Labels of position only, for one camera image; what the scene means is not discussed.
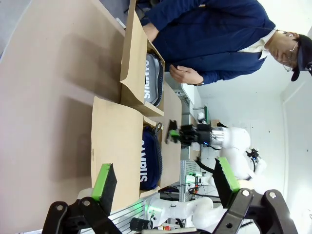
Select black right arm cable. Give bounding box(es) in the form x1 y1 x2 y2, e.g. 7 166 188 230
245 147 263 173

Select person's right hand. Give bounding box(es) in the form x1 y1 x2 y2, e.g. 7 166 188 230
142 22 159 42

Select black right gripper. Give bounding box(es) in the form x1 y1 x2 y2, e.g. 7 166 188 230
168 123 213 147

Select navy CAMPUS pencil case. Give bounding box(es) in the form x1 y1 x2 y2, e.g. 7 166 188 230
139 121 164 192

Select small open cardboard box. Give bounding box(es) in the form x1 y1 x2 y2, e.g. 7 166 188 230
119 0 167 117

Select black cylinder object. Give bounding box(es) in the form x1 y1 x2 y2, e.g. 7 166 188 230
130 217 154 232

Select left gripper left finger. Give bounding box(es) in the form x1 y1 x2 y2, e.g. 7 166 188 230
42 162 123 234

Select large open cardboard box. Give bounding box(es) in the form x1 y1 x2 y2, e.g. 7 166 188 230
90 95 165 213

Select grey shoe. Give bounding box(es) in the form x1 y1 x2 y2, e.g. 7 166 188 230
143 52 165 108

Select aluminium profile frame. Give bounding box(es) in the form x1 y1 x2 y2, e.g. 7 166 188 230
107 196 150 220

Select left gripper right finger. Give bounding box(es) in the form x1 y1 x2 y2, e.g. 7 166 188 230
214 156 299 234

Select person's left hand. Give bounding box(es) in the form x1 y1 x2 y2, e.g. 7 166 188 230
169 64 205 85

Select person in navy coat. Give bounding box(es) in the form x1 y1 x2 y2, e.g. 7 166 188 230
140 0 312 86

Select upright aluminium frame post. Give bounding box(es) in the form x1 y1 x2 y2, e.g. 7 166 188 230
179 159 200 203

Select thin-rimmed glasses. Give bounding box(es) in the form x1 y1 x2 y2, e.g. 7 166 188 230
282 40 300 72

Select black cap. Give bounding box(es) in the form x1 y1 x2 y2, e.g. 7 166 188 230
291 34 312 82

